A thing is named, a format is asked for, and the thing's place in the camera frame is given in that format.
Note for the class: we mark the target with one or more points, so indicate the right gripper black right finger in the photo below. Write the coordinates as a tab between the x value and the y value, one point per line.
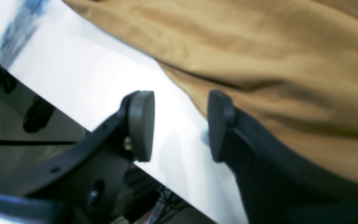
277	185

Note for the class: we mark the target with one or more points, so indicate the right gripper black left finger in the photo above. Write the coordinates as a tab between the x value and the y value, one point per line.
80	186

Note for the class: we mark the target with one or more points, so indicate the brown t-shirt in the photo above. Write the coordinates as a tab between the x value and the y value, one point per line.
291	64

